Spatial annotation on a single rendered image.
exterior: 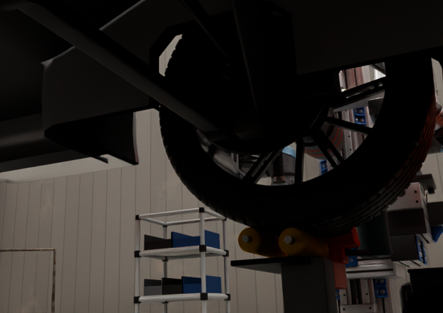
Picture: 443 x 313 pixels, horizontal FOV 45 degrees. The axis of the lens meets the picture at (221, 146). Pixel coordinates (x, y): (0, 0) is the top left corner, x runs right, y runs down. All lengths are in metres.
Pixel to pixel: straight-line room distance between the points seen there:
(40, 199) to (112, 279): 1.51
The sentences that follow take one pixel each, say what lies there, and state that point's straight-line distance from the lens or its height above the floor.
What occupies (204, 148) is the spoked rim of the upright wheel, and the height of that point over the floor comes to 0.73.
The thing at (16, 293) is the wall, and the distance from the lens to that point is 7.08.
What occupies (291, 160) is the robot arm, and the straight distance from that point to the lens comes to 2.34.
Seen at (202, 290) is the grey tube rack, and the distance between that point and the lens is 3.37.
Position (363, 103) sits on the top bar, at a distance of 1.70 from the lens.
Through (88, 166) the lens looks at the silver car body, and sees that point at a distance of 1.48.
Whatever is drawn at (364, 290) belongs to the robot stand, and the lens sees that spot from 2.27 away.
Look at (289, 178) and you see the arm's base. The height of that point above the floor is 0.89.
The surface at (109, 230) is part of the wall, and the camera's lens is 6.26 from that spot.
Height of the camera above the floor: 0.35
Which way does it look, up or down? 17 degrees up
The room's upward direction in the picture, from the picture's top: 2 degrees counter-clockwise
